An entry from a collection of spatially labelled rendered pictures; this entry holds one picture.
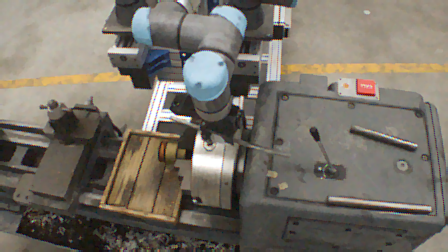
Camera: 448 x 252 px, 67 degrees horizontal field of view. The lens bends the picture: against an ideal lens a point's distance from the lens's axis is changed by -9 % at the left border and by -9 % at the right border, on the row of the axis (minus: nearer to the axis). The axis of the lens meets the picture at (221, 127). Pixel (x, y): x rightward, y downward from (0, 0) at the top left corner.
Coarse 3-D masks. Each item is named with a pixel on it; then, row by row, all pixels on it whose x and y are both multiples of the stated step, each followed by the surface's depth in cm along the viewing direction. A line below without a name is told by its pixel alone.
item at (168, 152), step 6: (162, 144) 122; (168, 144) 122; (174, 144) 122; (162, 150) 121; (168, 150) 121; (174, 150) 120; (180, 150) 121; (186, 150) 126; (162, 156) 122; (168, 156) 121; (174, 156) 120; (180, 156) 121; (186, 156) 126; (168, 162) 122; (174, 162) 121
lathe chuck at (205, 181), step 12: (216, 144) 108; (192, 156) 108; (204, 156) 107; (216, 156) 107; (192, 168) 108; (204, 168) 107; (216, 168) 107; (192, 180) 109; (204, 180) 108; (216, 180) 107; (192, 192) 111; (204, 192) 110; (216, 192) 109; (204, 204) 117; (216, 204) 114
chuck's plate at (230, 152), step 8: (240, 136) 114; (224, 152) 107; (232, 152) 106; (224, 160) 106; (232, 160) 106; (224, 168) 106; (232, 168) 106; (224, 176) 106; (232, 176) 106; (224, 184) 107; (232, 184) 108; (224, 192) 109; (232, 192) 114; (224, 200) 111; (232, 200) 121; (232, 208) 117
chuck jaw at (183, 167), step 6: (180, 162) 120; (186, 162) 120; (174, 168) 120; (180, 168) 119; (186, 168) 119; (180, 174) 118; (186, 174) 117; (180, 180) 120; (186, 180) 116; (186, 186) 115; (186, 192) 116; (198, 198) 115
